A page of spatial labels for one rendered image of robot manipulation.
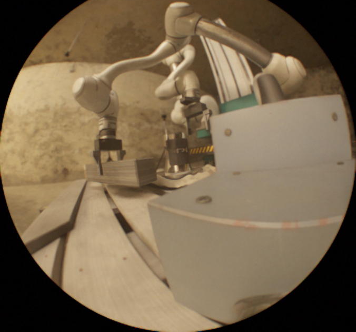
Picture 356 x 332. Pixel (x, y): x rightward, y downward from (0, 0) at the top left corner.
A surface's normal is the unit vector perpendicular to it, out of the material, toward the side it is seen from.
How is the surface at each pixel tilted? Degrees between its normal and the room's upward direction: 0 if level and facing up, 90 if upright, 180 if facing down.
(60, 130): 90
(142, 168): 90
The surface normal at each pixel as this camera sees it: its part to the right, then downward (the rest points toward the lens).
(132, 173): -0.44, 0.04
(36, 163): 0.62, -0.08
